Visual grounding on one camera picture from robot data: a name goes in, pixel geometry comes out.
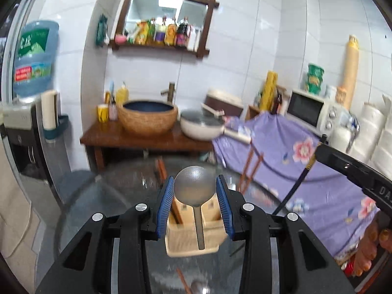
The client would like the brown glass bottle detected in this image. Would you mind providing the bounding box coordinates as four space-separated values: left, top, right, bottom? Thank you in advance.
274 87 283 114

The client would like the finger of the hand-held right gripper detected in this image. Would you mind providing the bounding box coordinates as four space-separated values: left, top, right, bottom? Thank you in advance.
314 142 350 176

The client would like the stack of paper cups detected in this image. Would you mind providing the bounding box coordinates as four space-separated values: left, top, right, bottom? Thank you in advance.
41 89 59 130

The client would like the bronze faucet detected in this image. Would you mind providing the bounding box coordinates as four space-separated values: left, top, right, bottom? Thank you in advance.
160 81 177 104

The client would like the wooden framed mirror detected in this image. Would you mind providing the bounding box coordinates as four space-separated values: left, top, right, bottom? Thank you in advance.
109 0 220 59

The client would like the teal cup holder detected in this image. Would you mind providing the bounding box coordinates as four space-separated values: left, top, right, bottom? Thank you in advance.
42 114 70 142

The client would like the glass pan lid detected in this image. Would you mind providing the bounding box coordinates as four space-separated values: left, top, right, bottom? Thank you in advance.
180 110 225 128

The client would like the white electric kettle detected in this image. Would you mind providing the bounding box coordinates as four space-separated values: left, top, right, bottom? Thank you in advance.
329 113 361 157

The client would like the purple label bottle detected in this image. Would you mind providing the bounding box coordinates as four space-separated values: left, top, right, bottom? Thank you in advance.
155 16 168 47

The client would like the yellow roll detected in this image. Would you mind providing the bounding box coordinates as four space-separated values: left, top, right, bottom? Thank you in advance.
260 70 278 114

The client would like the white plastic bottle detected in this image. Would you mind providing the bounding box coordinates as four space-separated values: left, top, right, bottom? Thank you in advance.
186 24 202 52

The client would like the woven basin sink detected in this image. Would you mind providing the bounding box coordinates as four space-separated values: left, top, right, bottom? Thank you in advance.
118 99 179 138

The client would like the dark soy sauce bottle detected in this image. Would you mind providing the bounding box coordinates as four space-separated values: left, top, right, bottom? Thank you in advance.
176 16 189 49

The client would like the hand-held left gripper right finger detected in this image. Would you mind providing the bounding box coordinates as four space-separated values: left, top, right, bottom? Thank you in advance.
215 174 357 294

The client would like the person's right hand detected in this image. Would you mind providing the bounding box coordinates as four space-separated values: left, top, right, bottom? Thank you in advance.
345 218 392 279

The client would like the pink pump bottle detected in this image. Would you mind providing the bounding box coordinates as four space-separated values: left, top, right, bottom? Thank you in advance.
109 97 119 121

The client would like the green cap oil bottle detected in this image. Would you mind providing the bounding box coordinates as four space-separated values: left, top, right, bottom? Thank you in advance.
147 18 157 46

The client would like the orange noodle cup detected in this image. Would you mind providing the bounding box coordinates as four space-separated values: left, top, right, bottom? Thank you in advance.
335 87 349 105

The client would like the purple floral cloth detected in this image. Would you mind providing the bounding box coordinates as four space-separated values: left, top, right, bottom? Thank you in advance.
212 111 387 258

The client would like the yellow soap bottle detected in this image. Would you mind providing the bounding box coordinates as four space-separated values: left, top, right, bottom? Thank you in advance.
114 81 129 105

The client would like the brown white rice cooker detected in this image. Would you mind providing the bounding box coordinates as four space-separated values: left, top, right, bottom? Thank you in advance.
204 88 245 119

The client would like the green noodle cup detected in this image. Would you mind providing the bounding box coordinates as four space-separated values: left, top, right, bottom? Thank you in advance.
307 63 326 76
303 83 323 96
304 73 325 86

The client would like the white microwave oven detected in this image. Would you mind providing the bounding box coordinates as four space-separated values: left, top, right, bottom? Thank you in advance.
286 88 345 137

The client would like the grey round bin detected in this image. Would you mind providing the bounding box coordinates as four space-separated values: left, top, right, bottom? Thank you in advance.
58 170 99 203

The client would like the round glass table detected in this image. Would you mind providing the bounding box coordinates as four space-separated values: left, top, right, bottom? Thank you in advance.
53 156 307 294

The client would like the cream frying pan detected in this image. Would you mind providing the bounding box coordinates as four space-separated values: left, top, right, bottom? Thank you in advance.
180 110 252 145

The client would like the yellow plastic utensil holder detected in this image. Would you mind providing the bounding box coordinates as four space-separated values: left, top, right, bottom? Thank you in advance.
165 196 229 258

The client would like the yellow green snack packet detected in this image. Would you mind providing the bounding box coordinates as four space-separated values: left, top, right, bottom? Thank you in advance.
134 21 151 45

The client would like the wooden box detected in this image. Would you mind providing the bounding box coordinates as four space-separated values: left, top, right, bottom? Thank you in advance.
245 104 261 122

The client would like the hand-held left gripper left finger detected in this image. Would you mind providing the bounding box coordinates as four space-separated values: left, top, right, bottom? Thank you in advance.
35 176 176 294

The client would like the yellow cup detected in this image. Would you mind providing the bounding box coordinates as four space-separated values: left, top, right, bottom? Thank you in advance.
97 104 110 123

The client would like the dark brown wooden chopstick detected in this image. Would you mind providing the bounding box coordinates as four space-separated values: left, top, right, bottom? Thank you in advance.
169 198 185 225

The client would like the green hanging packet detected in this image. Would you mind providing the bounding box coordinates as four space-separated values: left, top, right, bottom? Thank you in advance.
96 14 110 48

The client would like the metal spoon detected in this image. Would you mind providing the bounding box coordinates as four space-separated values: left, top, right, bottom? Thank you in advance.
190 281 211 294
173 165 217 251

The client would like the wooden vanity table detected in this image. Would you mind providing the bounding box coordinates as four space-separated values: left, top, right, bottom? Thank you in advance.
80 125 215 172

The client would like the black chopstick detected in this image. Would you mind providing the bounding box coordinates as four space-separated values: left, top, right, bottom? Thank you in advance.
271 142 323 216

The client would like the white water dispenser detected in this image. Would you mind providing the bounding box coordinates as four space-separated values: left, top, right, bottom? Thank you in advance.
0 97 72 197

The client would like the cream spatula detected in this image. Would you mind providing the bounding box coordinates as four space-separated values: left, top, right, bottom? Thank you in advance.
201 102 225 120

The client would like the blue water jug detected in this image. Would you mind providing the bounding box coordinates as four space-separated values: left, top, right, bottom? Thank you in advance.
12 20 61 99

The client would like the tall beige cup stack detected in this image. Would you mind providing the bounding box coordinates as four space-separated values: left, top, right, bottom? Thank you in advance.
341 34 360 110

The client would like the yellow label bottle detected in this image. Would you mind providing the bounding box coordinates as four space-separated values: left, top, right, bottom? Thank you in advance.
164 18 178 47

